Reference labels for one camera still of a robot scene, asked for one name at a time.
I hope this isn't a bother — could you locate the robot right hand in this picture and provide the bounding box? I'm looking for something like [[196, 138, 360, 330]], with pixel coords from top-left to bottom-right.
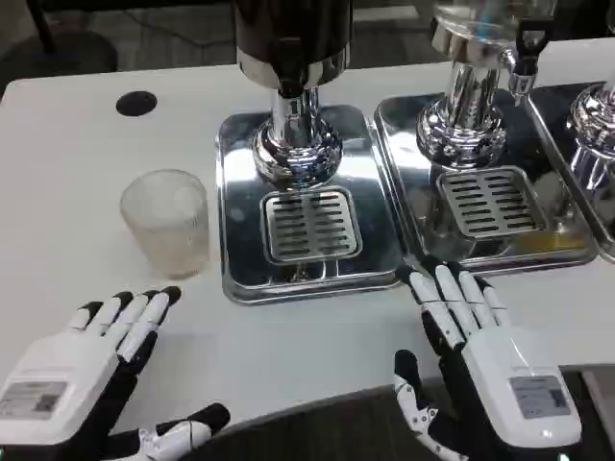
[[393, 261, 583, 461]]

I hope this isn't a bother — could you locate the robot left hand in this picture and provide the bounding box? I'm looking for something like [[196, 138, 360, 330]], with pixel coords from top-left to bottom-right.
[[0, 285, 232, 461]]

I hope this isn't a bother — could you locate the slotted steel drain grid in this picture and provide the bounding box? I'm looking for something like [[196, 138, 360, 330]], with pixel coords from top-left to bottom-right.
[[436, 165, 549, 240], [259, 185, 363, 263]]

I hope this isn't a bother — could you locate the steel drip tray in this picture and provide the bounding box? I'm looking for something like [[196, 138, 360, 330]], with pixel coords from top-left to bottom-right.
[[214, 101, 407, 307], [526, 84, 615, 264], [373, 88, 599, 277]]

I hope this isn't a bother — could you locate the clear ribbed glass cup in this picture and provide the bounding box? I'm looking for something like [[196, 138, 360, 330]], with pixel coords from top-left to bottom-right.
[[119, 168, 210, 279]]

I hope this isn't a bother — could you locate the steel dispenser base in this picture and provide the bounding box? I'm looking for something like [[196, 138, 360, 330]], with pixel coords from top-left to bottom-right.
[[566, 76, 615, 191]]

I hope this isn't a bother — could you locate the clear drink dispenser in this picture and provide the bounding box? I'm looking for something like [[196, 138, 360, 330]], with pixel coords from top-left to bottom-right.
[[415, 0, 558, 172]]

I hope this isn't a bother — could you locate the dark drink dispenser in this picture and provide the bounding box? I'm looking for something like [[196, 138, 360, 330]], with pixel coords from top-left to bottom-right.
[[232, 0, 356, 189]]

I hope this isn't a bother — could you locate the black round cable grommet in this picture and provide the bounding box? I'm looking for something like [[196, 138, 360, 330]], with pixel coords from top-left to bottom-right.
[[115, 90, 159, 117]]

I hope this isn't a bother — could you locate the black tap handle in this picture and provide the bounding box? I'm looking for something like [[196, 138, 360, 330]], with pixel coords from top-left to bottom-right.
[[515, 18, 550, 64]]

